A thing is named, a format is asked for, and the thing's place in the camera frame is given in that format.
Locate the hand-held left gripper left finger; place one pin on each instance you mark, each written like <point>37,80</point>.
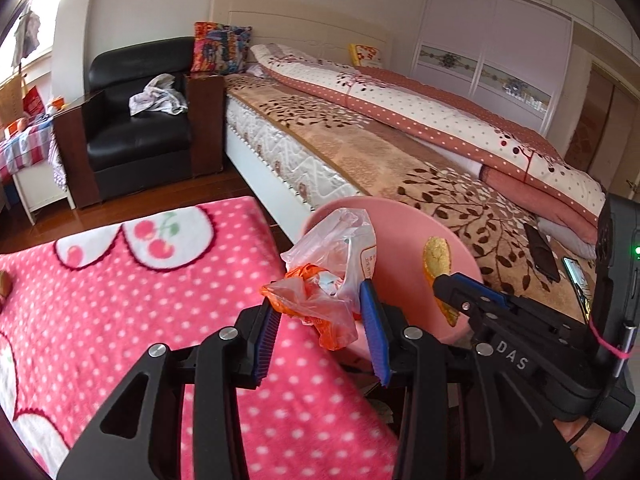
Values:
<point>265,345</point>

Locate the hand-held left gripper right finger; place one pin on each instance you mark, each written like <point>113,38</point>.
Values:
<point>373,335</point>

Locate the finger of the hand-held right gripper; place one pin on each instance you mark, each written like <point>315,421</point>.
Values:
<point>456,290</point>

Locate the yellow sponge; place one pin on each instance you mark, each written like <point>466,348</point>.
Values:
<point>437,257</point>

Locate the orange plastic bag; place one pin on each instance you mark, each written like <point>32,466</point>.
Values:
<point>330,327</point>

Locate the pink plastic bucket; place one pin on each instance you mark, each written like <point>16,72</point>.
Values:
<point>400,245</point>

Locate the clear plastic bag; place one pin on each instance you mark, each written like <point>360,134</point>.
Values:
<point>345,240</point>

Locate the person's right forearm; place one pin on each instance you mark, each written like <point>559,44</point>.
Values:
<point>607,460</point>

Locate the person's right hand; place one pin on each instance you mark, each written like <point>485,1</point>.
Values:
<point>575,440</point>

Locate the phone with lit screen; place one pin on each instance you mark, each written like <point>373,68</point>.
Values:
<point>577,285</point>

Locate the black phone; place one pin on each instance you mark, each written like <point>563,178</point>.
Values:
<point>542,252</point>

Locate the pink folded blanket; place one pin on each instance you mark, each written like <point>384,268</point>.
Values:
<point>525,195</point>

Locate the pink polka-dot blanket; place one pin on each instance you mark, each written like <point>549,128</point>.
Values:
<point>150,310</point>

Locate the brown leaf-print blanket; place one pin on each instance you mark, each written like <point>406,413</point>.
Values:
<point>375,160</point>

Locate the floral dotted quilt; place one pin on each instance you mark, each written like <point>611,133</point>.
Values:
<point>425,110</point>

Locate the cream bed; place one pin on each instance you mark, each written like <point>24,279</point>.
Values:
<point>280,145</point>

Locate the wooden door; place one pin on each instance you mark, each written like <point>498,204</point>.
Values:
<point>600,125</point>

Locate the black leather armchair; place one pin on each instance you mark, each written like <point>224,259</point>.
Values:
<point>135,145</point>

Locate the white wardrobe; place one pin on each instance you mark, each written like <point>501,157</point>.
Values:
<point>490,45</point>

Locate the yellow floral pillow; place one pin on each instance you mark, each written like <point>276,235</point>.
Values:
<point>367,55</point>

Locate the white cabinet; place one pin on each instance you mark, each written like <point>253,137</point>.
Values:
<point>42,192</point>

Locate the white crumpled cloth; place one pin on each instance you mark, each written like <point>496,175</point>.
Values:
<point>157,96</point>

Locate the colourful printed cushion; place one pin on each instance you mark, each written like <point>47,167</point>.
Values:
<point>220,49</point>

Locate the checkered tablecloth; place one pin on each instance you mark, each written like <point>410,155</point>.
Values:
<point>27,147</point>

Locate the red box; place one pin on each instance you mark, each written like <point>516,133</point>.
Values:
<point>32,101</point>

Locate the window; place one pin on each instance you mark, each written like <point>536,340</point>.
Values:
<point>20,45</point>

